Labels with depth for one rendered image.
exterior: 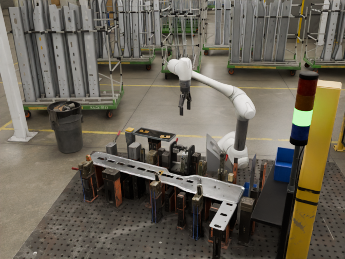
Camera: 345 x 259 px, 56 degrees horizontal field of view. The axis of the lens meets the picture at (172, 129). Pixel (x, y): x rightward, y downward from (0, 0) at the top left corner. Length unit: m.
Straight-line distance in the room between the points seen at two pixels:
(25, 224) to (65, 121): 1.66
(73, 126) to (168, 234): 2.98
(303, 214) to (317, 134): 0.43
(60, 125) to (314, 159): 4.06
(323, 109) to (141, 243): 1.57
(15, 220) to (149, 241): 2.06
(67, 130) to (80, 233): 2.69
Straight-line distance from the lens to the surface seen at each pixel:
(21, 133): 6.05
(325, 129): 1.52
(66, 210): 2.90
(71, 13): 6.57
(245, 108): 2.62
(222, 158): 2.51
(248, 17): 9.22
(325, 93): 1.47
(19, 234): 3.96
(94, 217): 2.76
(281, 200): 2.39
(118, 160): 2.87
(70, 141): 5.19
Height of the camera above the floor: 2.40
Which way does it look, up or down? 25 degrees down
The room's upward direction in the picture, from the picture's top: 1 degrees counter-clockwise
